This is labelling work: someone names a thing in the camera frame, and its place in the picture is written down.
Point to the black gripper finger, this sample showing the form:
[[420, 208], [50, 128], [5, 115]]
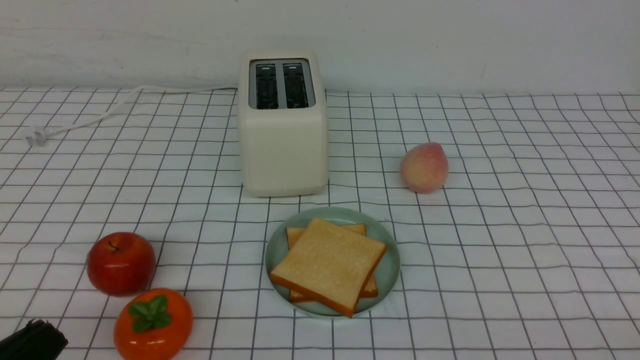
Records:
[[38, 340]]

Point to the orange persimmon with leaves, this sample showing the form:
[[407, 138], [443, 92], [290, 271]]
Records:
[[155, 325]]

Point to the pink peach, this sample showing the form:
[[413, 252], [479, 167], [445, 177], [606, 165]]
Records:
[[425, 168]]

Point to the cream white toaster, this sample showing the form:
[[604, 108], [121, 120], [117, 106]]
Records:
[[282, 124]]

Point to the white grid tablecloth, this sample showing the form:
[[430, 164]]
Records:
[[529, 251]]

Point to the light green plate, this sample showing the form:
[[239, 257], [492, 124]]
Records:
[[386, 272]]

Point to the red apple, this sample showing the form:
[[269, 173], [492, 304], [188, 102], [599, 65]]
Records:
[[121, 264]]

